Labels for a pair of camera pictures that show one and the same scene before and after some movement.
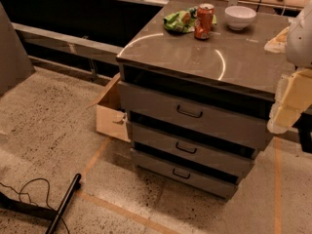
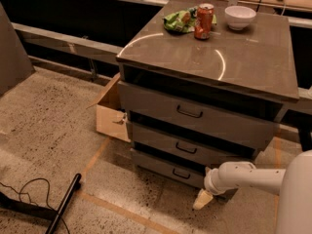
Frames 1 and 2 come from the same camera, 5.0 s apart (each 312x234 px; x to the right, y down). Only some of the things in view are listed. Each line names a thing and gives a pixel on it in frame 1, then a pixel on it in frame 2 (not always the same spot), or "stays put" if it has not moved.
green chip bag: x=184 y=20 stays put
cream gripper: x=300 y=41 → x=210 y=181
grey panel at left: x=16 y=65 stays put
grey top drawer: x=236 y=117 stays put
